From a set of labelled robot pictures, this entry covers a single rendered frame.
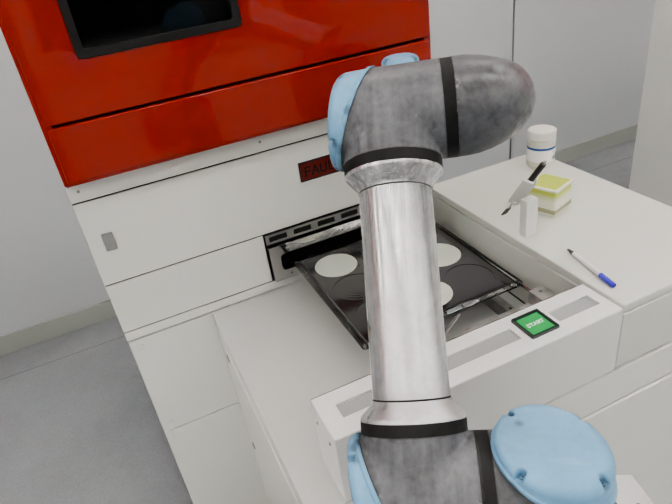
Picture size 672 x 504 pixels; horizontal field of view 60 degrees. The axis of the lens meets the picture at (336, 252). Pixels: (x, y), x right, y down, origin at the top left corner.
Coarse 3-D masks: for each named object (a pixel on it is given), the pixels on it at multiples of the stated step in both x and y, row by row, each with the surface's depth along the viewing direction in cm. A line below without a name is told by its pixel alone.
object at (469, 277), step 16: (448, 240) 137; (320, 256) 139; (464, 256) 131; (352, 272) 131; (448, 272) 126; (464, 272) 125; (480, 272) 125; (496, 272) 124; (336, 288) 126; (352, 288) 126; (464, 288) 120; (480, 288) 120; (496, 288) 119; (336, 304) 121; (352, 304) 120; (448, 304) 116; (352, 320) 116
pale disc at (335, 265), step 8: (328, 256) 138; (336, 256) 138; (344, 256) 137; (352, 256) 137; (320, 264) 136; (328, 264) 135; (336, 264) 135; (344, 264) 134; (352, 264) 134; (320, 272) 133; (328, 272) 132; (336, 272) 132; (344, 272) 131
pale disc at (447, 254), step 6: (438, 246) 136; (444, 246) 135; (450, 246) 135; (438, 252) 133; (444, 252) 133; (450, 252) 133; (456, 252) 132; (438, 258) 131; (444, 258) 131; (450, 258) 131; (456, 258) 130; (444, 264) 129; (450, 264) 129
